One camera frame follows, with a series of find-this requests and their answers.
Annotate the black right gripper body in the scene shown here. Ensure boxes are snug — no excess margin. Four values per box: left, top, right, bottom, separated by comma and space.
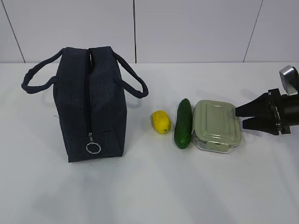
268, 89, 291, 134

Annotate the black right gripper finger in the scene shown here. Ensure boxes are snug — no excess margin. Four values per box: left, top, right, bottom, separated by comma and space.
242, 118, 279, 135
235, 92, 271, 117

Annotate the glass container green lid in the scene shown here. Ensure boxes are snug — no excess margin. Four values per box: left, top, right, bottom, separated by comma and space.
192, 100, 242, 154

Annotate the green cucumber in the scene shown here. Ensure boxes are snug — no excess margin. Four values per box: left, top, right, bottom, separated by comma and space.
174, 98, 192, 149

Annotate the yellow lemon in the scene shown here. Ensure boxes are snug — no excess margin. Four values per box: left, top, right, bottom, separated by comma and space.
151, 110, 171, 134

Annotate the dark blue lunch bag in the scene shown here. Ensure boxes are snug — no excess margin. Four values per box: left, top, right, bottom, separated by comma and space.
21, 46, 149, 162

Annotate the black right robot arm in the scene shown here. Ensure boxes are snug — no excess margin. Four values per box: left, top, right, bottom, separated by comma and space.
235, 89, 299, 135

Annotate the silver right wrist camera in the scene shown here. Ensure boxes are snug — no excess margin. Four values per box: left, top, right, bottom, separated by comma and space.
279, 65, 299, 96

